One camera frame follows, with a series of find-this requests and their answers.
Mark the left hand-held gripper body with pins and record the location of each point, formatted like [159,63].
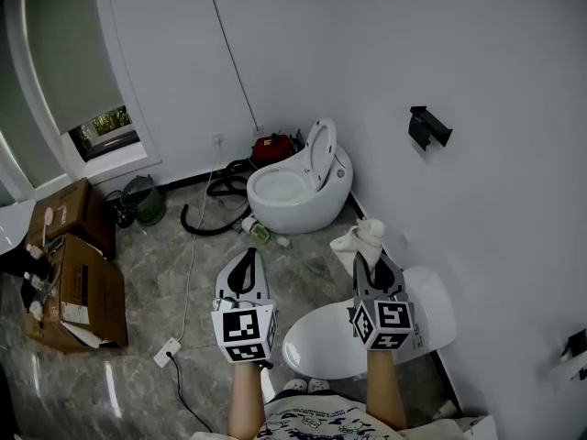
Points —
[243,326]

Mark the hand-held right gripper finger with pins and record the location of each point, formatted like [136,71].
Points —
[360,282]
[390,278]

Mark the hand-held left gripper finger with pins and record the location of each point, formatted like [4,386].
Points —
[260,287]
[224,287]

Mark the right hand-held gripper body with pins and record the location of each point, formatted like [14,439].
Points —
[394,319]

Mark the beige towel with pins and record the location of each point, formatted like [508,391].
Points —
[362,238]

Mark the white toilet lid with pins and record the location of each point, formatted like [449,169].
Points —
[321,342]

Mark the person's left forearm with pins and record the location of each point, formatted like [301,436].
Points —
[245,401]

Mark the person's right forearm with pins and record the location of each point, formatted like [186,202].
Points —
[385,392]

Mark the white toilet with tank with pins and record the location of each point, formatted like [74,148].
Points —
[433,305]

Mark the egg-shaped white toilet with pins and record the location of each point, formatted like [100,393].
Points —
[298,213]

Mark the white plush slipper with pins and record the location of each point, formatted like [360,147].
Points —
[318,385]
[295,386]

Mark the white power strip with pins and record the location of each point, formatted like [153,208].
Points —
[167,352]

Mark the green plastic basket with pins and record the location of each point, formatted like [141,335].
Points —
[147,202]

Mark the small dark round container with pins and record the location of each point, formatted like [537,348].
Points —
[124,218]

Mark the person's printed white shirt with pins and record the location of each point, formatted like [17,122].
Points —
[321,420]

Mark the open brown cardboard box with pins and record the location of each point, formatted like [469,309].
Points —
[96,287]

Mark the red vacuum cleaner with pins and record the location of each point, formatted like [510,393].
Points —
[270,148]

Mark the white foam packing sheet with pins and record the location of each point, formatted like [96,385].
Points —
[87,335]

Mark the closed brown cardboard box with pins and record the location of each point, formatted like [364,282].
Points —
[78,209]

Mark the clear plastic bottle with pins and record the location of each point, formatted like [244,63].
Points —
[41,284]

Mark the black holder with paper roll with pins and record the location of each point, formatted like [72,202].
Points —
[573,360]

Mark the dark framed window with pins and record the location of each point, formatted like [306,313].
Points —
[107,131]

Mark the white basin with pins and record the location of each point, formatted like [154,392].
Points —
[14,227]

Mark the grey roller blind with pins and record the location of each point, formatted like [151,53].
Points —
[73,48]
[23,108]

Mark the white wall socket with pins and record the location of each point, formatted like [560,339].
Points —
[258,131]
[218,139]

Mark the black wall paper holder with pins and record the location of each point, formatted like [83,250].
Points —
[428,126]

